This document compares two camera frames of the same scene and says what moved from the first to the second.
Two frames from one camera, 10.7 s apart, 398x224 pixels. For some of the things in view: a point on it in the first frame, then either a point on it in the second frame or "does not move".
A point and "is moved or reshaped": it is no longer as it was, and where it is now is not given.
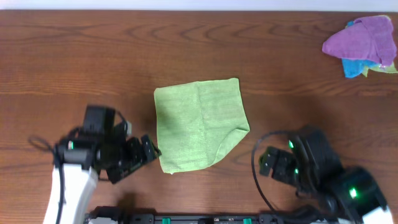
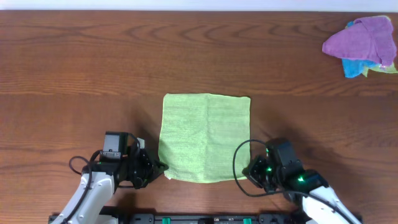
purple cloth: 370,38 does not move
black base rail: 112,214 does not move
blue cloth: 354,67 does not move
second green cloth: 390,69 does not move
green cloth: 198,124 is moved or reshaped
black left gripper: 131,156 → 148,166
